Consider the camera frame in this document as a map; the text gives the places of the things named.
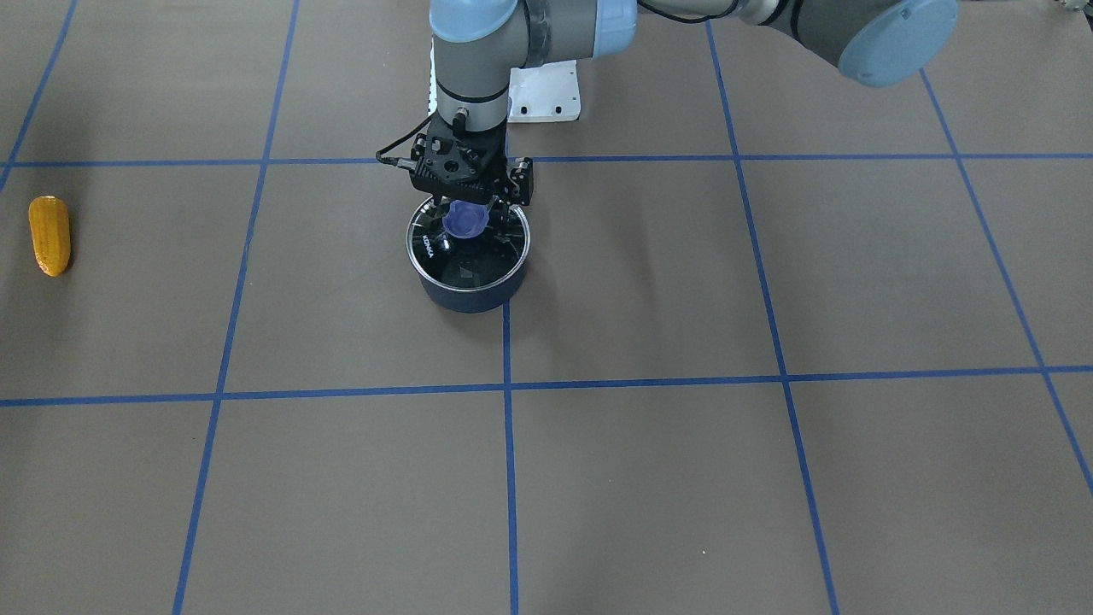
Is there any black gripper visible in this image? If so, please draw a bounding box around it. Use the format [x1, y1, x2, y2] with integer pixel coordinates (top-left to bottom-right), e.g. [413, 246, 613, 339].
[409, 114, 508, 225]

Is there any glass lid with blue knob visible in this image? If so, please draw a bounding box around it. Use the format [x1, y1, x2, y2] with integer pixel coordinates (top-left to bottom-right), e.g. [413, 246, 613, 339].
[406, 196, 530, 291]

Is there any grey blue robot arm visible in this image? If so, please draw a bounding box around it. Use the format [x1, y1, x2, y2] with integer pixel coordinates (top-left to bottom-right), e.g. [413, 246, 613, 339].
[393, 1, 959, 208]

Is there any yellow corn cob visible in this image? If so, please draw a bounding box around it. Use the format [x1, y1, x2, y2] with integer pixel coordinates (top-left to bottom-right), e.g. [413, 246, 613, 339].
[28, 196, 72, 277]

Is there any blue saucepan with long handle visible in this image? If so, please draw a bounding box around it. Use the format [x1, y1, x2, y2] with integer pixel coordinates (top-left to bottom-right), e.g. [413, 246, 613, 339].
[406, 196, 531, 314]

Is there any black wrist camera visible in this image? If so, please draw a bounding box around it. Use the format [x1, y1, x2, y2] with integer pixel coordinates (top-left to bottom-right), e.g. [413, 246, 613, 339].
[507, 157, 534, 206]

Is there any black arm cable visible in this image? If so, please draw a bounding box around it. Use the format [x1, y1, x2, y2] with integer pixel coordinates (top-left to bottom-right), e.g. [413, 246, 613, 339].
[376, 128, 428, 167]

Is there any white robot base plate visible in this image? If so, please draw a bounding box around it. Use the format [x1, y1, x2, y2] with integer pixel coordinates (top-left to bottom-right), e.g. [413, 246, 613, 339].
[508, 60, 581, 122]

